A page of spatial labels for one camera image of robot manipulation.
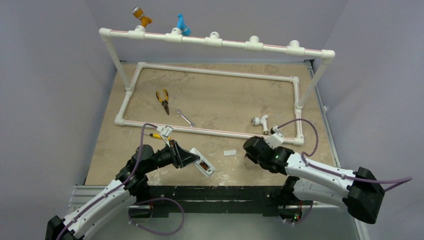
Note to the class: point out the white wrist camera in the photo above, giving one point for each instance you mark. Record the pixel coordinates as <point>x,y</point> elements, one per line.
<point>164,132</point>
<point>275,139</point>

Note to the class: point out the blue hose nozzle fitting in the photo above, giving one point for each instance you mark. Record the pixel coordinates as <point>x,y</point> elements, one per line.
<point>185,30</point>

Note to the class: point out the yellow handled pliers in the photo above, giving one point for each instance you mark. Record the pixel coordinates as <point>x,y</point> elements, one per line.
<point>164,101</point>

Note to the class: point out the aluminium extrusion rail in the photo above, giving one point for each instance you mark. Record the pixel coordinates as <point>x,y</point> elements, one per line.
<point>262,195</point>

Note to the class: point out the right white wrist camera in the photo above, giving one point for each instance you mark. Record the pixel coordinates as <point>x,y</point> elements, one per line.
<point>275,139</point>

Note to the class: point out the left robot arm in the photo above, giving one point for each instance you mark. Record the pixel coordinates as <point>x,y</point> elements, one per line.
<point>130,187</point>

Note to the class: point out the white PVC tap fitting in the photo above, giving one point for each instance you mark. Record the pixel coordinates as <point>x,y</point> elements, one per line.
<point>256,121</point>

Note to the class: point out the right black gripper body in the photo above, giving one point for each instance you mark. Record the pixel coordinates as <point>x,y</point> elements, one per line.
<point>251,147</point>

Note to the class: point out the yellow handled screwdriver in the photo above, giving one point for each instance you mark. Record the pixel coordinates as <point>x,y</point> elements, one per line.
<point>156,136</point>

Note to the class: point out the silver open-end wrench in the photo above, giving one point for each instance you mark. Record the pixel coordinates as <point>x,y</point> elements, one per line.
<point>191,124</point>

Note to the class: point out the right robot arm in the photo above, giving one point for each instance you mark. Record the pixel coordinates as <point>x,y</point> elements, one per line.
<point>356,191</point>

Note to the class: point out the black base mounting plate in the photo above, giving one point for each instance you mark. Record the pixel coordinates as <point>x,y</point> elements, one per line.
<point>163,207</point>

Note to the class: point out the white remote control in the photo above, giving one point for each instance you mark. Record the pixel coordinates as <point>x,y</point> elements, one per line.
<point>203,164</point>

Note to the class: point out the white PVC pipe frame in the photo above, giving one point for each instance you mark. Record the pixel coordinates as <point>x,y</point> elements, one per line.
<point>214,40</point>

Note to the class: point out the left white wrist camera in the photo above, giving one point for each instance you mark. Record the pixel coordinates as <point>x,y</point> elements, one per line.
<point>164,132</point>

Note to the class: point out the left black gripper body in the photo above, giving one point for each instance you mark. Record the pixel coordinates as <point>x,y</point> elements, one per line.
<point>173,153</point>

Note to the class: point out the orange hose nozzle fitting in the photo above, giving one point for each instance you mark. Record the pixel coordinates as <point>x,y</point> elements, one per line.
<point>138,13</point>

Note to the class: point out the white battery compartment cover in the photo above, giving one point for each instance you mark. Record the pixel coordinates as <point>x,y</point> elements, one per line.
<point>232,152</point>

